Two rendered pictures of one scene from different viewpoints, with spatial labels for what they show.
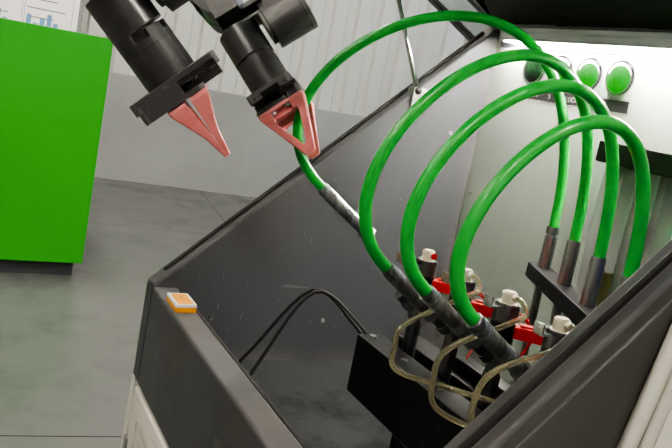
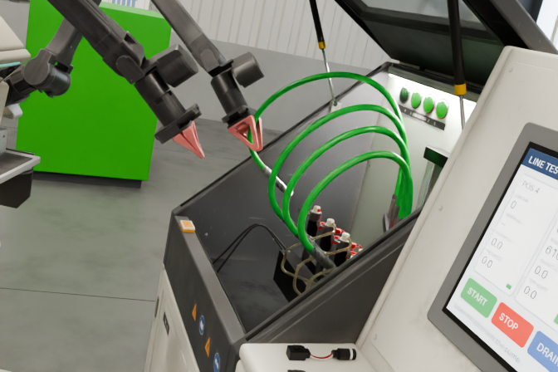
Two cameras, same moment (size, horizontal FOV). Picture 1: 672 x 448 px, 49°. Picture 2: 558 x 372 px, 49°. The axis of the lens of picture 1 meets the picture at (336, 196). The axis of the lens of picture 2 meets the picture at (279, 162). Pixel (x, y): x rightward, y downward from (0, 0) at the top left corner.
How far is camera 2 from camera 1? 0.53 m
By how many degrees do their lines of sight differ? 8
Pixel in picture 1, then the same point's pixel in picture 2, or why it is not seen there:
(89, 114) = not seen: hidden behind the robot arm
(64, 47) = (138, 26)
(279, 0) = (242, 61)
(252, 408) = (211, 285)
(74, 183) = (144, 124)
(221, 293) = (212, 220)
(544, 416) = (329, 296)
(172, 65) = (174, 115)
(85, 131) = not seen: hidden behind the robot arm
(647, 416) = (383, 300)
